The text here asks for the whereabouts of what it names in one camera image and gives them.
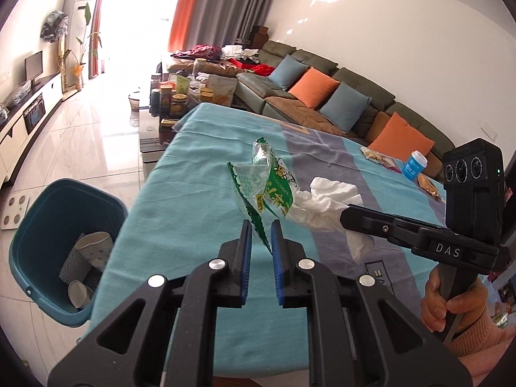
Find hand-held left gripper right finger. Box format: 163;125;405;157
270;220;472;387

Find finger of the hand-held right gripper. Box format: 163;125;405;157
339;204;422;251

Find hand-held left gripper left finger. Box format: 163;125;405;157
48;220;254;387

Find white tissue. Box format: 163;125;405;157
289;176;376;261

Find green clear snack wrapper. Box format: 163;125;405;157
227;157;299;257
252;136;279;170

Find white printed paper cup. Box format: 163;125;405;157
67;280;96;309
74;231;114;272

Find white foam fruit net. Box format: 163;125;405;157
59;245;94;284

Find teal plastic bin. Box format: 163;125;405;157
8;178;129;328

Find person's right forearm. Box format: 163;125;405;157
442;302;516;387

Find person's right hand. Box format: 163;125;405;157
419;269;491;334

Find gold foil snack packet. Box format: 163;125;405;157
417;174;442;199

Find blue cup with white lid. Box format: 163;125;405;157
402;151;428;182

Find clear cracker packet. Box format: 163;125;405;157
360;146;388;162

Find orange cushion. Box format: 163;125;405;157
368;112;436;164
288;67;342;110

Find blue grey printed tablecloth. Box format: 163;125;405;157
80;102;457;380

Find blue cushion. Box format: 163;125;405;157
268;54;307;92
320;81;372;132

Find brown sofa seat pad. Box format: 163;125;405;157
263;95;344;134

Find green sofa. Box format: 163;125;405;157
235;40;457;171

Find dark glass coffee table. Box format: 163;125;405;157
128;60;239;163

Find beige snack bag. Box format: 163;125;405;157
207;74;239;108

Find red box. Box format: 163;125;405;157
235;60;279;77

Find white clothes pile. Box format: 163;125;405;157
220;44;259;59

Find dark red clothes pile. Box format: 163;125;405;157
171;44;223;61

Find brown cardboard boxes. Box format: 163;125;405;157
249;25;270;47

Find white bathroom scale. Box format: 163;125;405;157
0;195;29;231

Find white black tv cabinet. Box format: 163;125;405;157
0;72;65;189

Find tall leafy plant yellow pot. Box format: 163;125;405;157
64;3;102;90

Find grey and orange curtain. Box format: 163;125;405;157
88;0;112;80

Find clear plastic bag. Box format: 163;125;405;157
5;80;33;106

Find black monitor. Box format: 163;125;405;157
25;51;45;85

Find white standing air conditioner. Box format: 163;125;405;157
64;0;100;85

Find cloth covered standing fan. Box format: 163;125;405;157
41;10;69;85

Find white wall socket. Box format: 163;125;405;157
479;120;500;140

